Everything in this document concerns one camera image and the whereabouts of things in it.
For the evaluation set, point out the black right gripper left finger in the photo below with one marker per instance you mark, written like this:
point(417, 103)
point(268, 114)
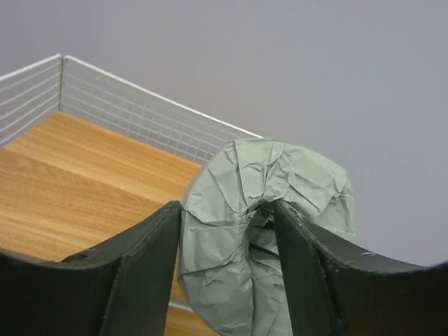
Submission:
point(121, 286)

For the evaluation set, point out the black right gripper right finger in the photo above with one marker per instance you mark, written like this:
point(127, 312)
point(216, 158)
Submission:
point(335, 287)

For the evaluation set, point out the grey roll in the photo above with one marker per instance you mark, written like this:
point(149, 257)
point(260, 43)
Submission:
point(229, 268)

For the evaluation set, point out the white wire wooden shelf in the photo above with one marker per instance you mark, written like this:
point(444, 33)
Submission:
point(86, 155)

